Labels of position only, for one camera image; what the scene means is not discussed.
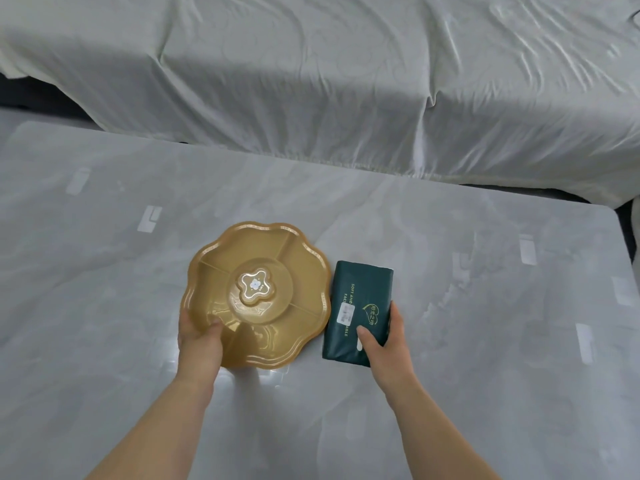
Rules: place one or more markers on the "person's right forearm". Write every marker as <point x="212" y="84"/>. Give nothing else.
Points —
<point x="430" y="434"/>

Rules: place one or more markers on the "person's left hand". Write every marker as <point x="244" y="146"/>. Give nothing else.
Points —
<point x="200" y="354"/>

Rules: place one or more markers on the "person's left forearm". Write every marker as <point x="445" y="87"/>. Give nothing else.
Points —
<point x="155" y="434"/>

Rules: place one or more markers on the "person's right hand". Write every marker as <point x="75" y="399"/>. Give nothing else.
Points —
<point x="392" y="359"/>

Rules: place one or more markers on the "sofa with white cover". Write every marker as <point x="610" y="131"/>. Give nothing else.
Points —
<point x="325" y="79"/>

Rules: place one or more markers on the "grey marble table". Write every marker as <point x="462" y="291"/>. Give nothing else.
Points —
<point x="475" y="294"/>

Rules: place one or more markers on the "golden flower-shaped snack tray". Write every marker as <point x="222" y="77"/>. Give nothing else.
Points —
<point x="260" y="254"/>

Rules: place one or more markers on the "dark green tissue pack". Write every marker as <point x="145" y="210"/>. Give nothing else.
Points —
<point x="360" y="289"/>

